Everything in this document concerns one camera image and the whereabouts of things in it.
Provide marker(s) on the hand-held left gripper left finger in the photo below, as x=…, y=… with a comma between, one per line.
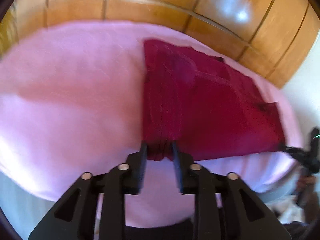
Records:
x=143, y=165

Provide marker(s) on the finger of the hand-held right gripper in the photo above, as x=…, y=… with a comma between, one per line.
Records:
x=303, y=158

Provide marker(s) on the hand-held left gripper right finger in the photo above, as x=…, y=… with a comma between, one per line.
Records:
x=176, y=165

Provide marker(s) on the dark red garment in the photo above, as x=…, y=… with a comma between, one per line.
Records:
x=212, y=105

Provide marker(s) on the person's right hand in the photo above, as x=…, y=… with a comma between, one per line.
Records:
x=308, y=183

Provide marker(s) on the pink bed sheet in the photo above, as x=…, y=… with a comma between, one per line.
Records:
x=62, y=92

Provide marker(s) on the white mattress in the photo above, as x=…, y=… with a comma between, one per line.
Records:
x=20, y=205

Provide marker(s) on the wooden wardrobe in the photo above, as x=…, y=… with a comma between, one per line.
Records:
x=225, y=5

